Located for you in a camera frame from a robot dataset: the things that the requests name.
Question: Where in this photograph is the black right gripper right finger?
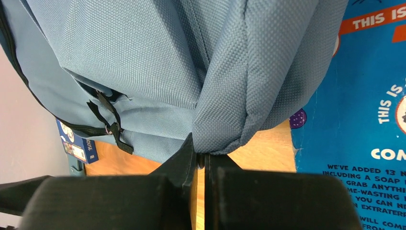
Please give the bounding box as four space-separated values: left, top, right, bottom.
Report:
204 155 362 230

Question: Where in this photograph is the blue-grey student backpack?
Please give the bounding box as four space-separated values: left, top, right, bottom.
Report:
0 0 348 162

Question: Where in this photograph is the dark blue treehouse book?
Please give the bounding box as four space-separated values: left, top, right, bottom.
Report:
56 120 99 164

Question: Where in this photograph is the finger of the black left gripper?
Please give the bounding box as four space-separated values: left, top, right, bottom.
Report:
0 175 52 216

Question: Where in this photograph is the light blue treehouse book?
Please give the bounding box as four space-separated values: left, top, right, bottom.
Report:
290 0 406 230

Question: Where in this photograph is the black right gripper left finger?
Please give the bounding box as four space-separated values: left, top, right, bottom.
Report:
19 135 196 230

